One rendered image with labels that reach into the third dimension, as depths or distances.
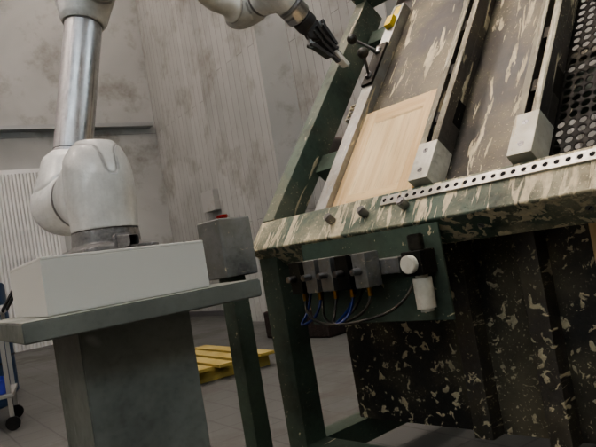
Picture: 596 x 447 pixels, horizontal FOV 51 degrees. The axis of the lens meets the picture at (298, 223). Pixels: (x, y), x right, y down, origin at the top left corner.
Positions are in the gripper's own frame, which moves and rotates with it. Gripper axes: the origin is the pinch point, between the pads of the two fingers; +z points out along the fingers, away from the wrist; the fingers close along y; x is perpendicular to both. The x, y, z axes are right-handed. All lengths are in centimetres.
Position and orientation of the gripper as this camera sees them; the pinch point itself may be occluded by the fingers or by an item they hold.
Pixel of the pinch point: (340, 58)
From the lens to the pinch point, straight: 224.1
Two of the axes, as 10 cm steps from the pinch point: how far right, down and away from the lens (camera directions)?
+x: 6.6, -1.4, -7.4
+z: 6.8, 5.4, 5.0
